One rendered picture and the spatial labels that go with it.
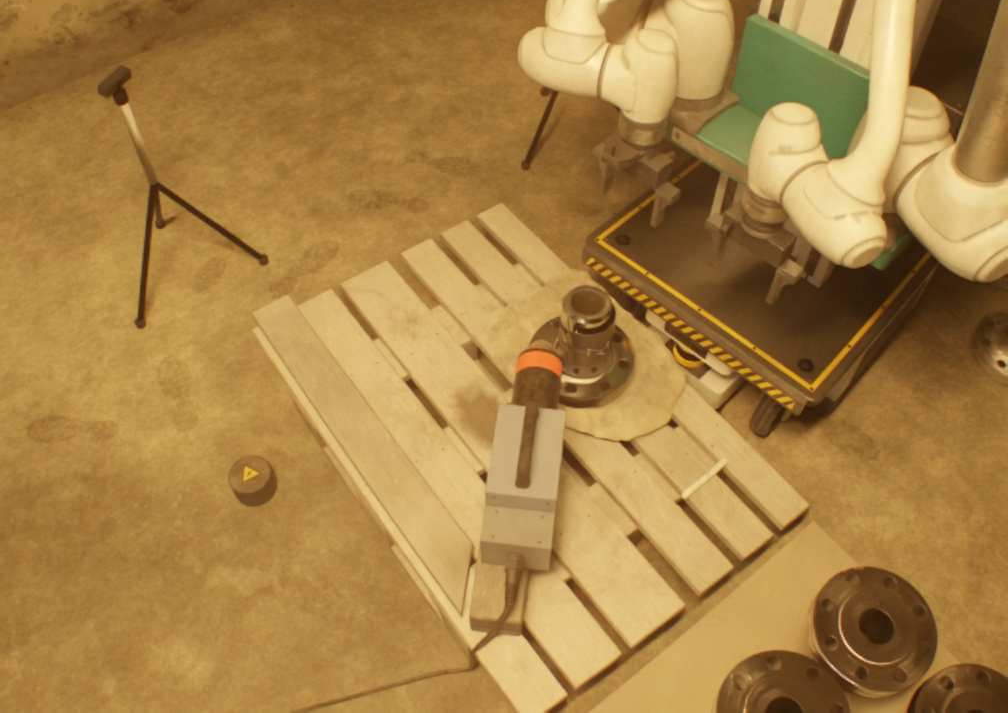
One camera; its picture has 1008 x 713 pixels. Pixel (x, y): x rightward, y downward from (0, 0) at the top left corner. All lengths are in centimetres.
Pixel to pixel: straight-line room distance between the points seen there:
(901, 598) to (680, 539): 48
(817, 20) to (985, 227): 61
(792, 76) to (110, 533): 188
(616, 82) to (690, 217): 80
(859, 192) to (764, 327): 79
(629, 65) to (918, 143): 53
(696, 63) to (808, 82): 24
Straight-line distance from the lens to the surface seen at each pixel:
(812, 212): 135
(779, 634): 204
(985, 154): 147
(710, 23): 179
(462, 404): 206
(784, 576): 210
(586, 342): 194
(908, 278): 231
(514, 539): 167
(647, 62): 151
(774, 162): 141
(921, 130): 162
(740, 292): 212
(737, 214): 158
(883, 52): 134
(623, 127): 161
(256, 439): 226
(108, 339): 261
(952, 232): 154
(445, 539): 187
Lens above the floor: 187
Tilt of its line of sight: 52 degrees down
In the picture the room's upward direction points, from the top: straight up
